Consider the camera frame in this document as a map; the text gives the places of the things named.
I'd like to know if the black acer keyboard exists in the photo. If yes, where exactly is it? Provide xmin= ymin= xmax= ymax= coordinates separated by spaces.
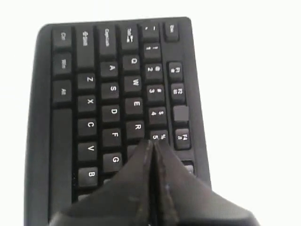
xmin=24 ymin=17 xmax=211 ymax=226

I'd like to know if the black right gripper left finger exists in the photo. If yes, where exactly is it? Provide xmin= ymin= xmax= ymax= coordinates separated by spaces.
xmin=49 ymin=140 xmax=153 ymax=226

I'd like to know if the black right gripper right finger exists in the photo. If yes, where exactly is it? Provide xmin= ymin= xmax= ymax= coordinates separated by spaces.
xmin=153 ymin=141 xmax=259 ymax=226

